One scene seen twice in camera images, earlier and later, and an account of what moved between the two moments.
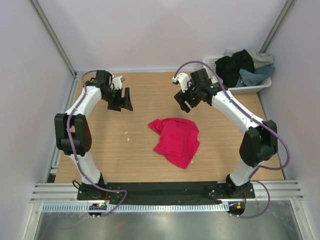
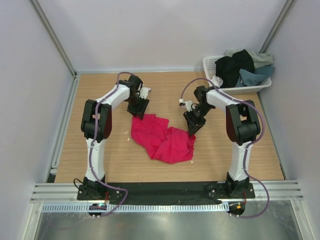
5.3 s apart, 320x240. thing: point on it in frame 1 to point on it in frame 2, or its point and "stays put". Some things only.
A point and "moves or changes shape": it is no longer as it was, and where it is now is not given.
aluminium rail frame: x=287 y=191 stays put
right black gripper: x=181 y=97 to x=194 y=124
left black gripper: x=116 y=106 to x=140 y=111
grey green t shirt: x=259 y=59 stays put
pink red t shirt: x=178 y=140 moves or changes shape
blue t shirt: x=247 y=79 stays put
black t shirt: x=228 y=67 stays put
